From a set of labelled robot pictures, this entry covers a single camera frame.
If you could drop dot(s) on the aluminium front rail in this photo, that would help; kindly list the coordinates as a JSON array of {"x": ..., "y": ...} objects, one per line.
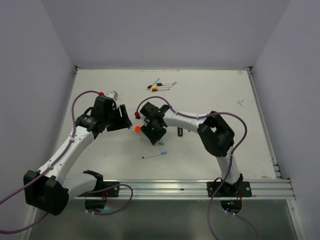
[{"x": 175, "y": 190}]

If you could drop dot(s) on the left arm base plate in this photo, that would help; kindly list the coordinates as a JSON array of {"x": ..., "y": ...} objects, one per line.
[{"x": 104, "y": 189}]

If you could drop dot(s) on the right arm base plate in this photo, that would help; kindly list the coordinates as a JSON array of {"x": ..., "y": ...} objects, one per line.
[{"x": 243, "y": 189}]

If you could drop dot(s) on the aluminium rail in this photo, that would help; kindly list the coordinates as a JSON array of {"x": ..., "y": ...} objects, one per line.
[
  {"x": 274, "y": 161},
  {"x": 175, "y": 190}
]

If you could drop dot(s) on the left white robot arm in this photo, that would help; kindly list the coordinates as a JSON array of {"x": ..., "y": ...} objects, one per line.
[{"x": 85, "y": 130}]

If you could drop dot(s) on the yellow cap marker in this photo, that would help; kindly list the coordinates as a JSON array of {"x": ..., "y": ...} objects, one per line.
[{"x": 162, "y": 87}]

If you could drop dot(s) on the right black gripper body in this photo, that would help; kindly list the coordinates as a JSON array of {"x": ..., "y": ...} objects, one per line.
[{"x": 154, "y": 131}]

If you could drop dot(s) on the green cap marker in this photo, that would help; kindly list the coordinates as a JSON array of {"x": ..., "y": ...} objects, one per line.
[{"x": 148, "y": 141}]

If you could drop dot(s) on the blue cap marker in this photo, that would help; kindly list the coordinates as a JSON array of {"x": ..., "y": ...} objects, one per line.
[{"x": 154, "y": 155}]

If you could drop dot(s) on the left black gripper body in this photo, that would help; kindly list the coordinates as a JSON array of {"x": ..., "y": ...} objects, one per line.
[{"x": 113, "y": 120}]

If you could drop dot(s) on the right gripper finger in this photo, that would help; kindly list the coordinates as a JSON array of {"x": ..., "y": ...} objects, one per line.
[
  {"x": 155, "y": 141},
  {"x": 147, "y": 132}
]

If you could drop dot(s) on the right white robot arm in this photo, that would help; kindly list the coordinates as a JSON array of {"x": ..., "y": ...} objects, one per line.
[{"x": 215, "y": 134}]

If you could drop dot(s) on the orange highlighter cap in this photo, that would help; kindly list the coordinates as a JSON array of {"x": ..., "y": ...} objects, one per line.
[{"x": 137, "y": 129}]

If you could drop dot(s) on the red cap marker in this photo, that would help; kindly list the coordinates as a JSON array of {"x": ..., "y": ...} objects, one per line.
[{"x": 160, "y": 89}]

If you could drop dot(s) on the aluminium right side rail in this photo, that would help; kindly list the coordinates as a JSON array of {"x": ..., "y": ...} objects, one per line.
[{"x": 274, "y": 161}]

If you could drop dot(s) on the black cap marker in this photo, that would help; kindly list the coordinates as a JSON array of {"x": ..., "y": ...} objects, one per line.
[{"x": 153, "y": 84}]

